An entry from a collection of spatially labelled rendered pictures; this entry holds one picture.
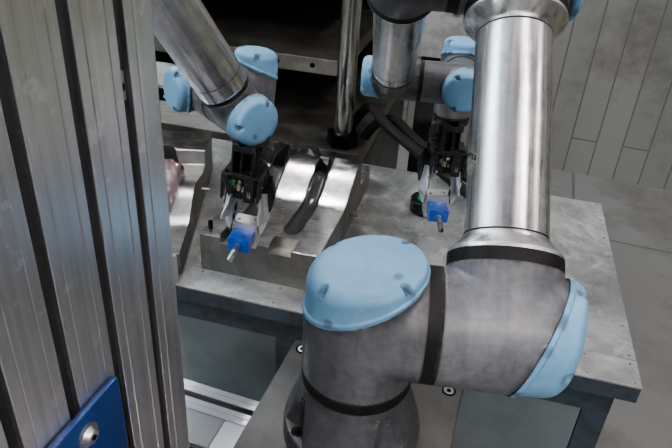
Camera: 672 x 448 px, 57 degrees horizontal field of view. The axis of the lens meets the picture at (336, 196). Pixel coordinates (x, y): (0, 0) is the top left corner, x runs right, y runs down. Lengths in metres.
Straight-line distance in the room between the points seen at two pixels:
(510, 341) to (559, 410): 0.80
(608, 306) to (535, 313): 0.85
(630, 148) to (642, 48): 0.57
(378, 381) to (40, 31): 0.42
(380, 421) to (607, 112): 3.30
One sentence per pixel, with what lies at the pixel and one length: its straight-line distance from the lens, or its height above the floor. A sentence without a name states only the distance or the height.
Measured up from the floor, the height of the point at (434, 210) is 0.94.
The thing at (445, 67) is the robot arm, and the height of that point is 1.28.
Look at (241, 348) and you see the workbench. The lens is 1.45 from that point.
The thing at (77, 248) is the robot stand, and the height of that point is 1.39.
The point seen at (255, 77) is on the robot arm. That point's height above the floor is 1.27.
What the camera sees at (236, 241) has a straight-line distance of 1.20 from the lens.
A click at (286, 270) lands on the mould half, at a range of 1.29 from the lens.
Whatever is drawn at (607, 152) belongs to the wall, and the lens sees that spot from 3.92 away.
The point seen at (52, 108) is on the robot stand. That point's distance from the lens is 0.36.
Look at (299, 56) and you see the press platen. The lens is 1.97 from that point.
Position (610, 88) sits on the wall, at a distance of 3.78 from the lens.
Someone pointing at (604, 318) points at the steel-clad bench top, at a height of 0.80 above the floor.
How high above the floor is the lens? 1.60
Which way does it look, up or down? 29 degrees down
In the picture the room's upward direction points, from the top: 4 degrees clockwise
